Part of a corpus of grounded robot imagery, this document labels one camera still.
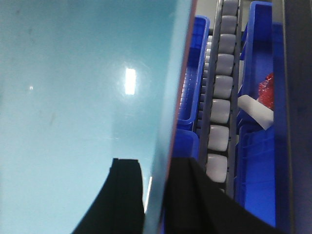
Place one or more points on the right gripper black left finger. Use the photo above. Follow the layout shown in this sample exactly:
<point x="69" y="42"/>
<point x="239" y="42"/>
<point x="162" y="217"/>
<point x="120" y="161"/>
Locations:
<point x="118" y="207"/>

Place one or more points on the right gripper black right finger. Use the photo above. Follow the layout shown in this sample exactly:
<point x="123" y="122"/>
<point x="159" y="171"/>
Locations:
<point x="194" y="204"/>

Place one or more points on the light blue plastic box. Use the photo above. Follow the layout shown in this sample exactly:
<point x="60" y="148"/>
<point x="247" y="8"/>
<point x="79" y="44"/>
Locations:
<point x="83" y="82"/>

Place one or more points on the pink plastic box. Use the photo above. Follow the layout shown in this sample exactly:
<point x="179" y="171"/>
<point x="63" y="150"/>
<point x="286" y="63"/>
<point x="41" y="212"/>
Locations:
<point x="181" y="85"/>

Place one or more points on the blue bin lower shelf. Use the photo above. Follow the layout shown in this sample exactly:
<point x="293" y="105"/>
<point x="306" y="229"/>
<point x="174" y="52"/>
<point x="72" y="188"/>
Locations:
<point x="186" y="140"/>

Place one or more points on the blue bin lower right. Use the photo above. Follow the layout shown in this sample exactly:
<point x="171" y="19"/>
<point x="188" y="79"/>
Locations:
<point x="255" y="167"/>

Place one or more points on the grey roller track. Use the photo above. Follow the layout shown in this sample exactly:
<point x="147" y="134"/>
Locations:
<point x="217" y="109"/>

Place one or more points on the white foam piece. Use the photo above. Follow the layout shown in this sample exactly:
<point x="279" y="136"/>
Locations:
<point x="259" y="112"/>

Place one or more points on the red plastic bag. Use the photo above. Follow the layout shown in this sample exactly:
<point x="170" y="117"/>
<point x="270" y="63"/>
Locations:
<point x="266" y="91"/>

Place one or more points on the stainless steel shelf frame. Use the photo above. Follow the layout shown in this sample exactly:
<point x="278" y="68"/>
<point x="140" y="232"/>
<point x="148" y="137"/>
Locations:
<point x="292" y="66"/>

